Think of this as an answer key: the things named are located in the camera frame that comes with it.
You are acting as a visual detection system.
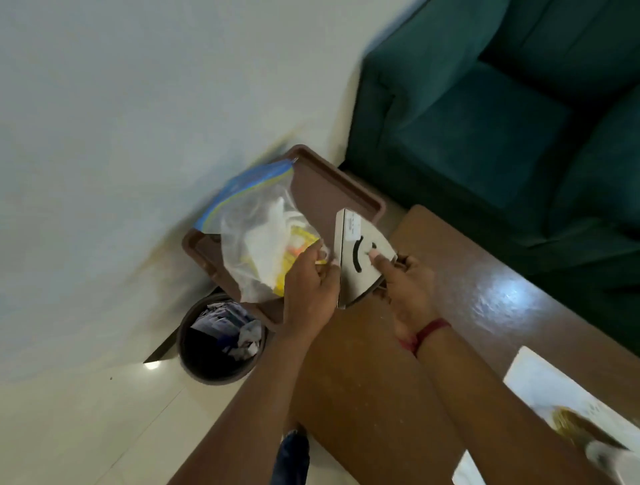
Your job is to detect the clear zip plastic bag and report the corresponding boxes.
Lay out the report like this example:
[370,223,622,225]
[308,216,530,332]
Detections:
[194,160,332,304]

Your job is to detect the dark brown trash bin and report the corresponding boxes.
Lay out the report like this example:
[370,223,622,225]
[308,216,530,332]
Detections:
[176,294,269,385]

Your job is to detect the yellow wrapper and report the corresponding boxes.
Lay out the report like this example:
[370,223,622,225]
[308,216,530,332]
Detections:
[272,225,323,295]

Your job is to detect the person's left forearm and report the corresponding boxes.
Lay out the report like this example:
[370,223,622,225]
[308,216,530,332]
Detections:
[169,327,321,485]

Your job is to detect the brown plastic tray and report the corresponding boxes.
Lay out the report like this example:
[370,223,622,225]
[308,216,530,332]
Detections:
[181,144,388,331]

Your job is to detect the person's blue jeans leg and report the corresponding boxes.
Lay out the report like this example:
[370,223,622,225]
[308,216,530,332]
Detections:
[276,427,312,485]

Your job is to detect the person's left hand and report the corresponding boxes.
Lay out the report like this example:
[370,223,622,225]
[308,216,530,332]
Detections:
[281,243,342,341]

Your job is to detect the grey triangular cardboard box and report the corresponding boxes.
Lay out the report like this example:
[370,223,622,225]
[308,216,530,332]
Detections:
[332,209,400,310]

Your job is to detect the teal green sofa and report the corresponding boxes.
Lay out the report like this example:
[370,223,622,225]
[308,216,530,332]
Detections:
[345,0,640,358]

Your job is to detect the white paper sheet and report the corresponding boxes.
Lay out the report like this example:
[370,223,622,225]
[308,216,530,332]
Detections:
[502,346,640,485]

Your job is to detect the person's right hand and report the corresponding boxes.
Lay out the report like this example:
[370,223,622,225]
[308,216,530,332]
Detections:
[368,250,443,347]

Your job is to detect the crumpled trash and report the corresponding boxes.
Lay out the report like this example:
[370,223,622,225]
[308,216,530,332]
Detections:
[190,301,264,361]

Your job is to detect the red thread wrist bracelet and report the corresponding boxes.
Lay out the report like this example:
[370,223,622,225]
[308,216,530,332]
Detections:
[397,318,453,358]

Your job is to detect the person's right forearm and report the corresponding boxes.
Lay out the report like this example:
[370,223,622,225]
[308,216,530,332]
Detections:
[414,322,618,485]

